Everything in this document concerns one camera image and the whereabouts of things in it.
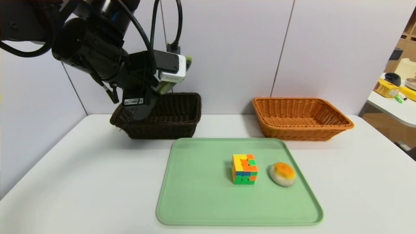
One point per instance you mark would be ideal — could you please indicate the light green plastic tray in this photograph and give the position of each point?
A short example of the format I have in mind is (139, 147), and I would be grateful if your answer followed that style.
(195, 201)

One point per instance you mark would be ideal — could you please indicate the white bun with orange top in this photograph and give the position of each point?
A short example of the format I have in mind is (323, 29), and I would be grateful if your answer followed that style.
(282, 174)

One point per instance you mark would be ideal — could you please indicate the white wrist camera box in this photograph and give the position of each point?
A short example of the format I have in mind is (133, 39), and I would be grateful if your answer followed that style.
(174, 76)

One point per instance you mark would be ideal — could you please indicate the dark brown wicker basket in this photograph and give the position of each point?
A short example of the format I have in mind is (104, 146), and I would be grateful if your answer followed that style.
(175, 126)

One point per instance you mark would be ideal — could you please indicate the black and white pen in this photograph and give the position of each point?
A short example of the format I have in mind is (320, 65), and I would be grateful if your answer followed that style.
(402, 96)

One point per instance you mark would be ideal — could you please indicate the white side table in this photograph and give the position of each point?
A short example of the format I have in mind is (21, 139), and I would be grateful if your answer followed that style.
(396, 112)

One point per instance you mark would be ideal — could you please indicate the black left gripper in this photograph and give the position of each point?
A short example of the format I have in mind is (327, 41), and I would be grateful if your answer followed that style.
(134, 101)

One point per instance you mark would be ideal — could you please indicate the green marker pen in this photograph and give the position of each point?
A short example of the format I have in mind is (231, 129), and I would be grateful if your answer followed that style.
(397, 99)

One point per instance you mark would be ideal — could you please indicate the beige bowl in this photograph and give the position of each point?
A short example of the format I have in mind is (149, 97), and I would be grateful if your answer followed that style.
(411, 85)

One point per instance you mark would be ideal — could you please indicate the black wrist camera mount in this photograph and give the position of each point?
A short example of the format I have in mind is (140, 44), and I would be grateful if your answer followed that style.
(167, 61)

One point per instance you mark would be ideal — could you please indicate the cream plastic container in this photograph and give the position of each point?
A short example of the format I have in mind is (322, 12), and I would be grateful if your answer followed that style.
(406, 68)

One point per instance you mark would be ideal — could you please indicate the orange wicker basket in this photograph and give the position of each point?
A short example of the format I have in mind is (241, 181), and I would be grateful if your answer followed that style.
(299, 133)

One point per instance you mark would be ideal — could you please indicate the wooden shelving unit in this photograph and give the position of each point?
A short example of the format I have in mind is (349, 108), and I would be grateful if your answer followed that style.
(409, 45)

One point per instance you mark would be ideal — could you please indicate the black tape roll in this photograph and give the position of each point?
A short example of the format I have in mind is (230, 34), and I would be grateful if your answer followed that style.
(391, 79)

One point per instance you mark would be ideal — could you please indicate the colourful puzzle cube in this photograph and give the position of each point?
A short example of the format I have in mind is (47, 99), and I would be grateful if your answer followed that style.
(244, 169)

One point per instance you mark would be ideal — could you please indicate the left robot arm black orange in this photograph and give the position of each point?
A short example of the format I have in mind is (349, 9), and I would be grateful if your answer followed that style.
(81, 45)

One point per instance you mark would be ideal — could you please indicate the yellow cardboard box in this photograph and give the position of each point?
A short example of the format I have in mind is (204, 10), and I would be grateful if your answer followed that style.
(385, 88)

